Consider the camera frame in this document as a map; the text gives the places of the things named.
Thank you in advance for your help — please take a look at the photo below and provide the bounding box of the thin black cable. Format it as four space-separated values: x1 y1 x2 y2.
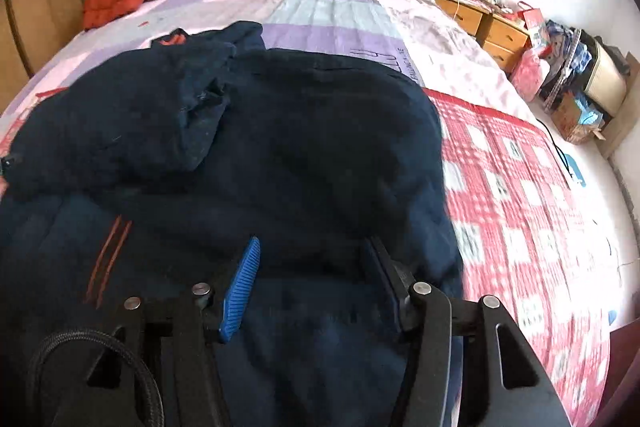
537 119 576 180

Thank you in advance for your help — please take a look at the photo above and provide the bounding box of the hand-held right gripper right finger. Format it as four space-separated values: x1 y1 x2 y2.
366 236 571 427

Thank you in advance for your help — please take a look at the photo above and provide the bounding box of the bed with patchwork quilt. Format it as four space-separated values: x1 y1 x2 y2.
0 0 628 338

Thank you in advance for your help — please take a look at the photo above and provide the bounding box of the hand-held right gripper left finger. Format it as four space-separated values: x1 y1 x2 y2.
50 236 261 427

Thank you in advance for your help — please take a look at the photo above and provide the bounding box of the red checked mat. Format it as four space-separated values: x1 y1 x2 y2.
30 87 613 427

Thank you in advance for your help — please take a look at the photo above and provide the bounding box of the wooden drawer cabinet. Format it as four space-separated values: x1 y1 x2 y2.
434 0 490 45
477 14 531 72

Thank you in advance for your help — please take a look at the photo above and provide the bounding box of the cardboard box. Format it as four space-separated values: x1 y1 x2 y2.
550 92 608 145

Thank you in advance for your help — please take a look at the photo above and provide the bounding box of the cream box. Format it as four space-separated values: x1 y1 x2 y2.
582 42 631 118

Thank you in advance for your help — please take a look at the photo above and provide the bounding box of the navy padded jacket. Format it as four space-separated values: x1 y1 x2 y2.
0 21 466 427

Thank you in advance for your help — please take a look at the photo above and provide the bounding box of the red gift bag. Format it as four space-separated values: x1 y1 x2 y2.
517 2 546 28

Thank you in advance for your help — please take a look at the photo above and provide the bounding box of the pile of colourful bags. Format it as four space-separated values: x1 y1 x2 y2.
530 19 596 108

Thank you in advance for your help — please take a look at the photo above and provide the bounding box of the black braided cable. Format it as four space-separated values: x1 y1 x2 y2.
27 329 166 427

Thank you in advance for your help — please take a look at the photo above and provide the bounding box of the pink bag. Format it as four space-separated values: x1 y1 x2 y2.
510 47 546 100

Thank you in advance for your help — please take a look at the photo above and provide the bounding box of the wooden wardrobe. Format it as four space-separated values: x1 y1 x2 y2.
0 0 86 112

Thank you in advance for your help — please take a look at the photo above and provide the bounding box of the person's red garment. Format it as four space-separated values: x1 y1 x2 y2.
592 324 640 427

